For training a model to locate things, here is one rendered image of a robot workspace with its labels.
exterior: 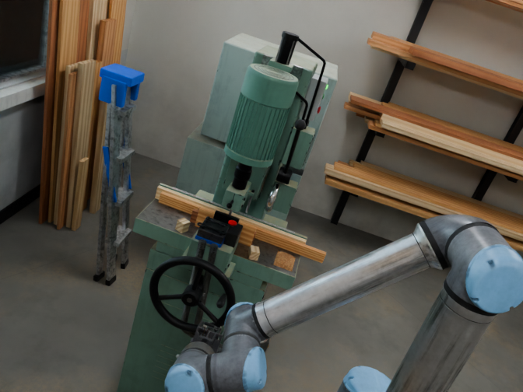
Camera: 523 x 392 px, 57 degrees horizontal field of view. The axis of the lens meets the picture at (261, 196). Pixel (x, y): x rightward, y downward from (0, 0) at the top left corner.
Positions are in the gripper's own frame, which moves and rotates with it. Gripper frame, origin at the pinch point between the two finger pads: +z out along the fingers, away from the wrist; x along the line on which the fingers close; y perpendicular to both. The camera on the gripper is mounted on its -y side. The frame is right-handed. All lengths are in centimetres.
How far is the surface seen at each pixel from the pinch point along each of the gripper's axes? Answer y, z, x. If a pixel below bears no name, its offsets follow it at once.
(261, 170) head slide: 49, 44, 5
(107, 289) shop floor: -44, 117, 69
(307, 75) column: 87, 40, 1
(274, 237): 27, 42, -7
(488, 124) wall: 133, 252, -133
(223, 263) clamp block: 17.1, 19.0, 5.3
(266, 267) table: 18.7, 28.6, -8.4
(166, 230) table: 18.5, 28.7, 29.0
